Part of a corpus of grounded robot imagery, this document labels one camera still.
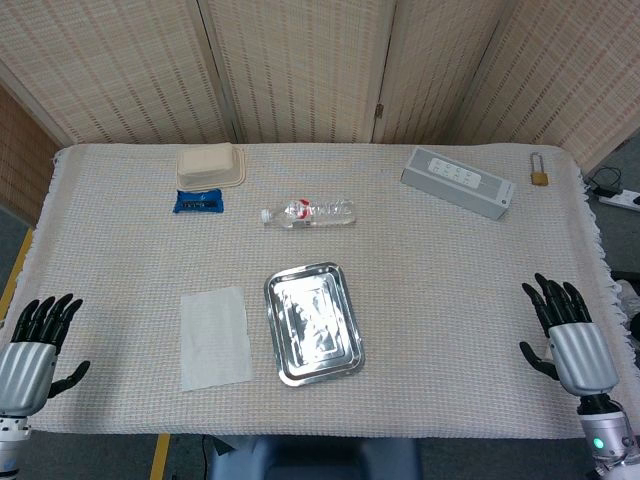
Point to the blue snack packet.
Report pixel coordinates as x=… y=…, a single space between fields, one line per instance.
x=198 y=201

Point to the woven folding screen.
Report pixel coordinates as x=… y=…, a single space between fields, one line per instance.
x=300 y=70

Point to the brass padlock long shackle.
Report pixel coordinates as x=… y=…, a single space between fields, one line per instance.
x=539 y=175

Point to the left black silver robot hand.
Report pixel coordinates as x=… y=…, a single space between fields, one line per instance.
x=27 y=372

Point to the cream woven tablecloth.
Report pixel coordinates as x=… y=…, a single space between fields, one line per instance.
x=425 y=300

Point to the grey white long carton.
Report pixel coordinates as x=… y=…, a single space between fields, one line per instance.
x=457 y=182

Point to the silver metal tray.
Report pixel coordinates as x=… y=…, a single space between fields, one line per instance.
x=314 y=324

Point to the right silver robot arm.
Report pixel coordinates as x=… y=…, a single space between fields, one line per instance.
x=605 y=435

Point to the white power strip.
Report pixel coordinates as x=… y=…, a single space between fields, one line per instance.
x=620 y=197

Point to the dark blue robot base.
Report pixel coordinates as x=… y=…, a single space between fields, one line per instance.
x=315 y=457

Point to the white cloth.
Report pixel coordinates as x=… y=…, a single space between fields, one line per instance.
x=215 y=337

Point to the clear plastic water bottle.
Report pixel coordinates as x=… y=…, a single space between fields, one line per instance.
x=312 y=213

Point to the beige lidded food container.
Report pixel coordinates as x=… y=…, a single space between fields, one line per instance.
x=207 y=167

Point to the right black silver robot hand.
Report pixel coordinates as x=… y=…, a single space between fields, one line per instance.
x=582 y=357

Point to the brass screen hinge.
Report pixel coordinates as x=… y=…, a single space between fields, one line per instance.
x=378 y=111

